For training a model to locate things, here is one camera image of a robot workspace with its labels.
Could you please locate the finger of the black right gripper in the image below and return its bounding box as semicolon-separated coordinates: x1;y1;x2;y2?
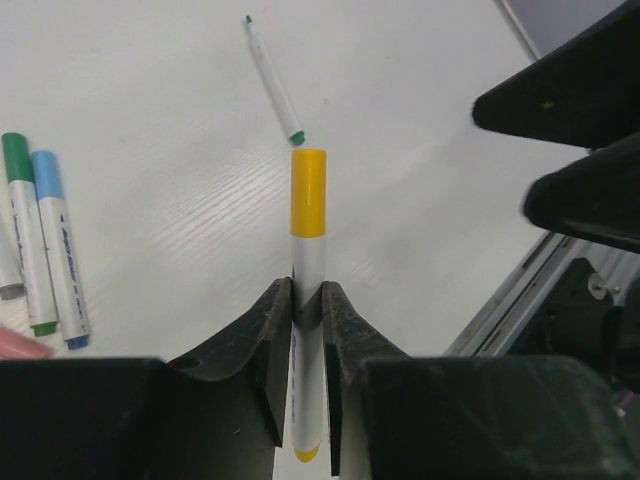
472;4;639;149
522;133;639;253

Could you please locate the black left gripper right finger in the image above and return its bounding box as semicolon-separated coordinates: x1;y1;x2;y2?
321;281;407;478

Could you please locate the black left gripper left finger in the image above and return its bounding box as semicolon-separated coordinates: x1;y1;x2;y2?
169;277;293;447

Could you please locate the yellow cap marker pen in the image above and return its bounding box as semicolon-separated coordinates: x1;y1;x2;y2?
290;149;327;463

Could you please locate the dark green marker pen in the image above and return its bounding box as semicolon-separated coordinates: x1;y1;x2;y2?
244;15;306;147

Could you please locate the pink cap marker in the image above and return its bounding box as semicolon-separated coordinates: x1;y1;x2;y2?
0;327;53;360

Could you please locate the grey cap marker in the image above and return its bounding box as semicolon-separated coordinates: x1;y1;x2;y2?
0;223;25;301

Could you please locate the light blue cap marker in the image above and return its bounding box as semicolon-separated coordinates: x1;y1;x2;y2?
31;150;91;350

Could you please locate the green cap marker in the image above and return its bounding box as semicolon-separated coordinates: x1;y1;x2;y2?
1;133;58;337

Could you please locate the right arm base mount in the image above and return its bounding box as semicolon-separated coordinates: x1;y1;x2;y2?
509;258;639;393

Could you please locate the aluminium front rail frame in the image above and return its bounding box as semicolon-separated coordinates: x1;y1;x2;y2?
445;233;639;356

